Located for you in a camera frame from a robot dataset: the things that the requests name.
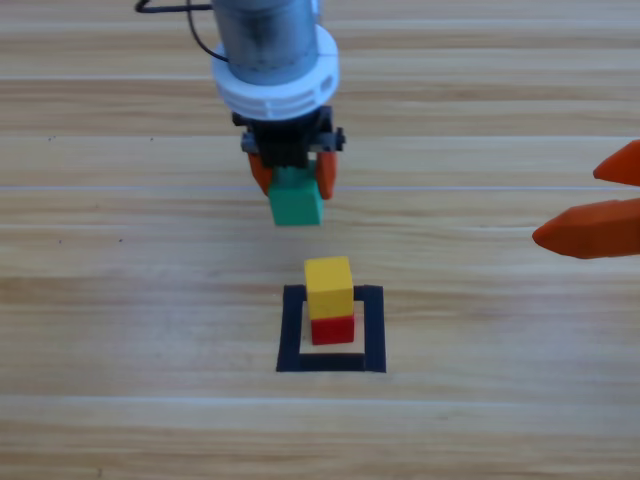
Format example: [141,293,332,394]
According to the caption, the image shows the thin black cable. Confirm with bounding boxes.
[187,7,232,65]

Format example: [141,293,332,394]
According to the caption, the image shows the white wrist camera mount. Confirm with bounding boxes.
[211,0,342,121]

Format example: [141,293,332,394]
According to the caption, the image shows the red cube block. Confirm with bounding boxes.
[310,312,357,347]

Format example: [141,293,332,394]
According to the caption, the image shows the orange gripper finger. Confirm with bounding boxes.
[531,197,640,261]
[592,139,640,189]

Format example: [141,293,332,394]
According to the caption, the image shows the thick black cable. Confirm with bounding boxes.
[133,0,215,15]

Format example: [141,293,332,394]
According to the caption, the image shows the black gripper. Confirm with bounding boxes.
[231,106,346,201]

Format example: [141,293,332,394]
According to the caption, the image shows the yellow cube block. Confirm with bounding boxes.
[303,255,356,321]

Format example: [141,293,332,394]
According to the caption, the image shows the black tape square outline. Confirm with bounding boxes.
[275,284,387,374]

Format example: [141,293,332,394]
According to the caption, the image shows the green cube block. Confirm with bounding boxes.
[268,166,325,228]

